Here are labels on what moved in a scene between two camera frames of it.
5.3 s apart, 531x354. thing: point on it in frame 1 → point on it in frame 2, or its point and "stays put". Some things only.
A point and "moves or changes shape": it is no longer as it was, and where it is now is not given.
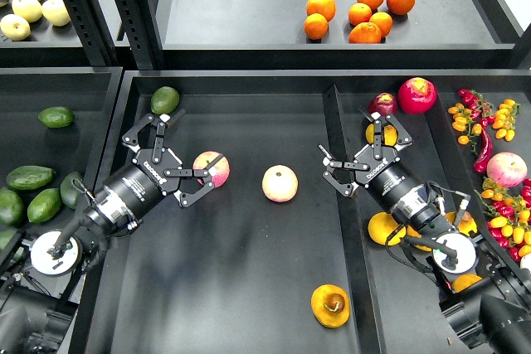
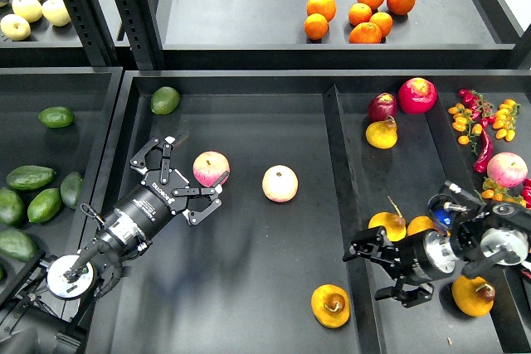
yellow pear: [330, 305] stays put
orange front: [365, 33] stays put
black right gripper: [386, 176] → [419, 257]
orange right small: [383, 21] stays put
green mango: [6, 235] moves or changes shape
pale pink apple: [280, 183] stays put
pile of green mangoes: [29, 177] stays put
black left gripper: [140, 185] → [160, 196]
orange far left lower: [315, 26] stays put
